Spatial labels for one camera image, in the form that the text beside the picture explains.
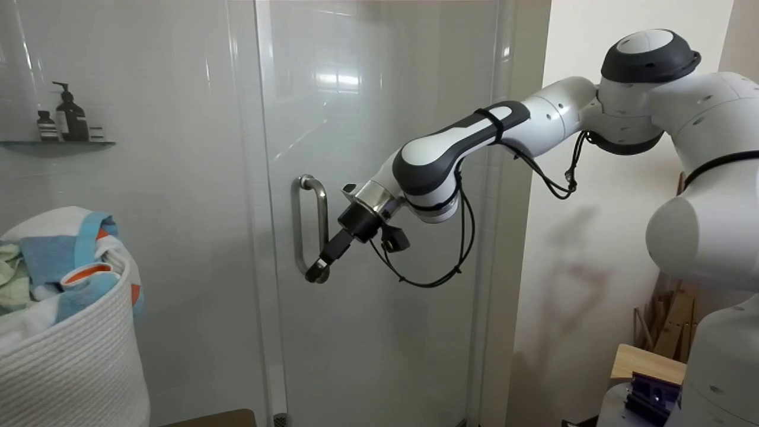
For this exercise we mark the dark pump soap bottle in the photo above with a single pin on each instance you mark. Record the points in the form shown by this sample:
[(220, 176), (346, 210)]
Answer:
[(72, 117)]

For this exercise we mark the metal door handle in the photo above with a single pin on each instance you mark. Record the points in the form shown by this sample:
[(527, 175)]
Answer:
[(309, 219)]

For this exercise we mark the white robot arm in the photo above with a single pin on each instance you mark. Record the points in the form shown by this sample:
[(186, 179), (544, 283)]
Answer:
[(651, 86)]

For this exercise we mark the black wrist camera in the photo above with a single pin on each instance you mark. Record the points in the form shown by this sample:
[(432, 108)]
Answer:
[(393, 239)]

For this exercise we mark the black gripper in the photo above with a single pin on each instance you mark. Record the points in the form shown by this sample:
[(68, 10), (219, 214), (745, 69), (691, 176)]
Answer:
[(355, 224)]

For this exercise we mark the wooden planks pile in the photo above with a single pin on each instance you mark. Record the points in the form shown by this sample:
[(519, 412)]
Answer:
[(662, 336)]

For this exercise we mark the white woven laundry basket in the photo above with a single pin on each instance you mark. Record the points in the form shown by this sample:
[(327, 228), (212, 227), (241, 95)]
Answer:
[(80, 370)]

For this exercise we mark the fixed glass shower panel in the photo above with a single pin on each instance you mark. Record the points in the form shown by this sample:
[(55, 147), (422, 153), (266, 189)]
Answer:
[(170, 83)]

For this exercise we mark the small dark jar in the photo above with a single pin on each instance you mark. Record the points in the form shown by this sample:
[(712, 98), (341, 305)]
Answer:
[(45, 127)]

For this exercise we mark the glass shower door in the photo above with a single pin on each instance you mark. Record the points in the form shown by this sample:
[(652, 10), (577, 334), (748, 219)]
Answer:
[(377, 316)]

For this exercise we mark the glass shower shelf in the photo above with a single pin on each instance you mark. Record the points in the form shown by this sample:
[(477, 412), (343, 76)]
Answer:
[(55, 146)]

